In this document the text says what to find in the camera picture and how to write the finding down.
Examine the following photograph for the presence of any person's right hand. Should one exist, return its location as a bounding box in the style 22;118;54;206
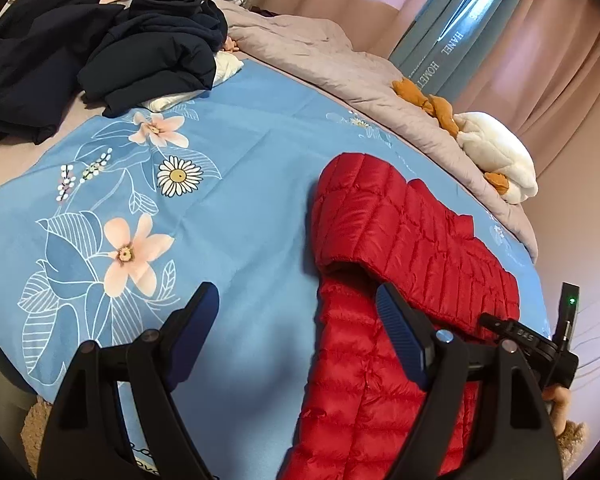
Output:
542;386;573;436

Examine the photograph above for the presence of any beige fluffy fabric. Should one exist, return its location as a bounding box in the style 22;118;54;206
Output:
20;394;57;467

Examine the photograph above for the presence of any white cloth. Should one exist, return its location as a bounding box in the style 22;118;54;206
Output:
140;52;244;112

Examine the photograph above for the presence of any black garment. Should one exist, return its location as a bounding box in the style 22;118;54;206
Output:
0;0;131;153

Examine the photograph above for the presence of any grey quilt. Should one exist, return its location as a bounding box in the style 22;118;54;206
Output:
215;0;538;261

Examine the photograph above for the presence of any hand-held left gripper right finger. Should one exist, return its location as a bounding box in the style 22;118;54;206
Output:
375;281;565;480

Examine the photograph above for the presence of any blue curtain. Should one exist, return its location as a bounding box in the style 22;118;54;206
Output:
388;0;531;106

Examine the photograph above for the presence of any white goose plush toy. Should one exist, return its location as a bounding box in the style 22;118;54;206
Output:
392;78;539;205

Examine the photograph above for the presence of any blue floral bedsheet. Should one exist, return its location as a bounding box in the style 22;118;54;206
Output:
0;57;553;480

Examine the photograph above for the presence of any red puffer jacket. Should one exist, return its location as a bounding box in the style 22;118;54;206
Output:
280;152;523;480

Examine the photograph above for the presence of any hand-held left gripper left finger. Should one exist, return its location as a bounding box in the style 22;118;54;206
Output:
39;281;221;480

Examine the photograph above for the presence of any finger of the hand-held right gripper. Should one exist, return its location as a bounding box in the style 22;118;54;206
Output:
480;312;514;339

